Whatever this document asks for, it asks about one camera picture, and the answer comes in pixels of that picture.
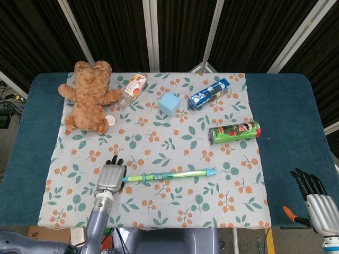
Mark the clear plastic drink bottle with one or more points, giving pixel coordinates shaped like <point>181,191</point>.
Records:
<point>133,88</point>

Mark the brown teddy bear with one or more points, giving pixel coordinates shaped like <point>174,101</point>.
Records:
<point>88,100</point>

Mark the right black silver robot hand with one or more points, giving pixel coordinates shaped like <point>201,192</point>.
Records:
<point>320,211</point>

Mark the brown cardboard box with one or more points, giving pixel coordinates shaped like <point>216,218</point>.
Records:
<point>47,232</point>

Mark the green chips can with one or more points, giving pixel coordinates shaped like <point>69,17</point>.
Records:
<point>233,132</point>

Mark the teal table cover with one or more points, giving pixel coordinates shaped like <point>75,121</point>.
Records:
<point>288,119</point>

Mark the grey metal stand foot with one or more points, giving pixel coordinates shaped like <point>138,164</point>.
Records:
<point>202,67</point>

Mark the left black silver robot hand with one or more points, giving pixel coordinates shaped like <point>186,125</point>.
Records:
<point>111,176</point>

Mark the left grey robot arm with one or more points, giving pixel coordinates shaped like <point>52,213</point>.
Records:
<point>96,225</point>

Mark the white partition frame post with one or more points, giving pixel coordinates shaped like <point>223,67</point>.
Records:
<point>76,31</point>
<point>212,31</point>
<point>299,39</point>
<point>151,34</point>

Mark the teal toy wand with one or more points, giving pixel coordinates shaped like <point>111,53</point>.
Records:
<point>169,174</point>

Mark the blue cookie package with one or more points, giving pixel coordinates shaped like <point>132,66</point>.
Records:
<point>209,93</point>

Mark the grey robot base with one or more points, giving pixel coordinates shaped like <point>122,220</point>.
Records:
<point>169,242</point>

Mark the floral tablecloth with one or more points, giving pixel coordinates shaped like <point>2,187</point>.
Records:
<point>159,206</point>

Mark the light blue cube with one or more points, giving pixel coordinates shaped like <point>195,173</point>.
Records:
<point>169,104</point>

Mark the white table leg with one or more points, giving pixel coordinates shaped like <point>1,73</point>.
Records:
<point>235,240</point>

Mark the small white box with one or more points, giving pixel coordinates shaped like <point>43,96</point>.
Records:
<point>78,236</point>

